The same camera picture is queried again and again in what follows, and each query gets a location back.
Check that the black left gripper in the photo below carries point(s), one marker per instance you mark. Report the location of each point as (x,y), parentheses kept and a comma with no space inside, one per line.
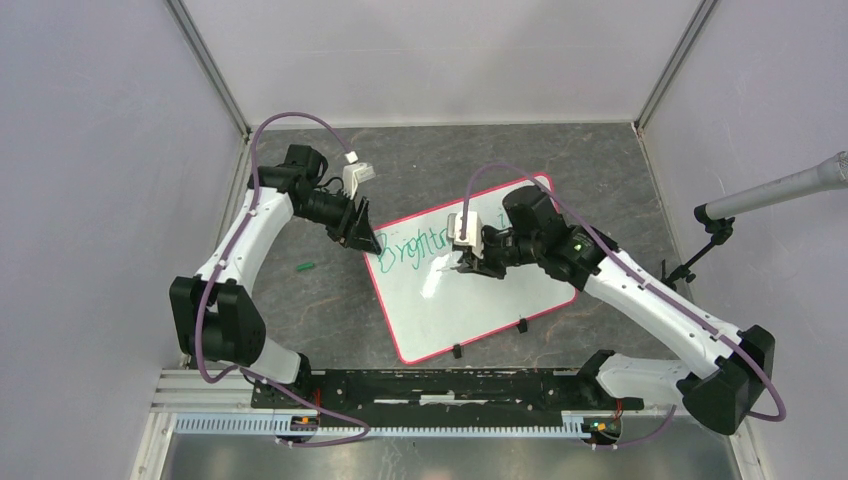
(354,230)

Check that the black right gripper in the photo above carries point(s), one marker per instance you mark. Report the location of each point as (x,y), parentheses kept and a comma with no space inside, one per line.
(482,266)

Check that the pink framed whiteboard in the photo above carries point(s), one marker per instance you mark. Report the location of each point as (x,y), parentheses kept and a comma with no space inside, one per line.
(430,308)

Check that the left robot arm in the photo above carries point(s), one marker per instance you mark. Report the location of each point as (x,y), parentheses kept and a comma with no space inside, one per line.
(215,316)

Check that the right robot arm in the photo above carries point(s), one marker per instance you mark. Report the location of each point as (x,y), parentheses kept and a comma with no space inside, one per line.
(722,374)

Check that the black microphone tripod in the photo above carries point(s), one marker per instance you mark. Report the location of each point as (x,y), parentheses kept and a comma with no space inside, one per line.
(720,231)

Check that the grey microphone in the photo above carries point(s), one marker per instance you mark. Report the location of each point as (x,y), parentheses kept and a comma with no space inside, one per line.
(831,174)

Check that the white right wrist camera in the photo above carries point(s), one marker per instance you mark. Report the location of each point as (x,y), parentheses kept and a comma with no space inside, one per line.
(464,232)

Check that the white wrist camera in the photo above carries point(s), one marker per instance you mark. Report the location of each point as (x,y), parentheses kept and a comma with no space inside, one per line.
(355,173)
(464,232)

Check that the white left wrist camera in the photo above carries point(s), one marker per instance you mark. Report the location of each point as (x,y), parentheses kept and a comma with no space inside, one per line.
(355,173)

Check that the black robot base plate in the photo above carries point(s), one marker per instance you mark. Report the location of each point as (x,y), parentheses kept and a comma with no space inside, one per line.
(513,397)

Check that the white slotted cable duct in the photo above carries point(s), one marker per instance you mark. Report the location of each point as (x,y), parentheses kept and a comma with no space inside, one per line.
(285,425)

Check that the aluminium front frame rail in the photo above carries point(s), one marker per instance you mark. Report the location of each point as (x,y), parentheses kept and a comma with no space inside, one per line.
(187,389)

